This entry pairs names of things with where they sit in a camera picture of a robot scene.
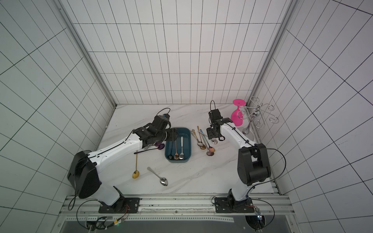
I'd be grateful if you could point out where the purple spoon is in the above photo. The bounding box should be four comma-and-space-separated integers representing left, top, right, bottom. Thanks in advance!
134, 143, 165, 154

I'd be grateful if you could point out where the teal plastic storage box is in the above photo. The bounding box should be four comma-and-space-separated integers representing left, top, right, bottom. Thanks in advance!
164, 127, 192, 163

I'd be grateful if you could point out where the black spoon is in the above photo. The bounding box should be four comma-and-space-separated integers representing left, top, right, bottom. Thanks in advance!
168, 142, 174, 160

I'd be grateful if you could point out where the rainbow iridescent spoon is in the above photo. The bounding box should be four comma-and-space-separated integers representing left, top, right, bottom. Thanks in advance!
199, 130, 215, 156

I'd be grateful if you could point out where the white handled silver spoon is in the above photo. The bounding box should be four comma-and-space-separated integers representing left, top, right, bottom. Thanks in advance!
179, 136, 185, 160

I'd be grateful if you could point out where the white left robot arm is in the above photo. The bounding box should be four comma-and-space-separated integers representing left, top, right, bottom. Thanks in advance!
67, 114, 178, 206

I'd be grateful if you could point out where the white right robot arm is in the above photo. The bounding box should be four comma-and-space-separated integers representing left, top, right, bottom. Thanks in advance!
207, 109, 272, 205

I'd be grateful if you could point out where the silver spoon in pile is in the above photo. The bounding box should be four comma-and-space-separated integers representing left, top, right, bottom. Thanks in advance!
191, 129, 205, 147

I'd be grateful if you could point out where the silver spoon near front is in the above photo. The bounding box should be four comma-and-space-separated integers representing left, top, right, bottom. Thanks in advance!
147, 167, 169, 186

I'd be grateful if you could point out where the pink plastic goblet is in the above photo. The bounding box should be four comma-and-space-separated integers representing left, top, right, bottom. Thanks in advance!
230, 99, 246, 127

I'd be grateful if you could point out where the chrome cup rack stand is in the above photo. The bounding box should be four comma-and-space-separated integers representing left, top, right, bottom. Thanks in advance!
242, 96, 279, 135

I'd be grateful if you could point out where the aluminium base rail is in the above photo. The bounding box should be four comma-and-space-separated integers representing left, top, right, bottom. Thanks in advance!
54, 193, 295, 230

